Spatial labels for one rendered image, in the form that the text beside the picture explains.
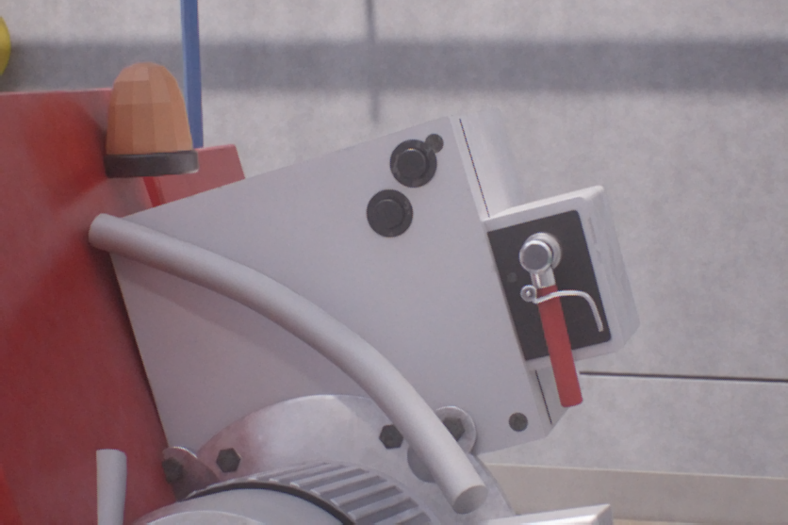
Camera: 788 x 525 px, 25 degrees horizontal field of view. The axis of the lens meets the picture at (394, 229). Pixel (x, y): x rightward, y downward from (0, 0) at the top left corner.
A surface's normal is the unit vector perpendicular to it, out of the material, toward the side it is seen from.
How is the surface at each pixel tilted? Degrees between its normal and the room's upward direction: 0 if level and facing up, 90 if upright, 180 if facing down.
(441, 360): 90
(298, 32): 90
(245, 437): 81
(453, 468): 45
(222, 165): 73
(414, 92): 90
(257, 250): 90
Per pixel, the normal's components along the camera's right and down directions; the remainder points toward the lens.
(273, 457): -0.22, -0.07
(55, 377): 0.91, -0.31
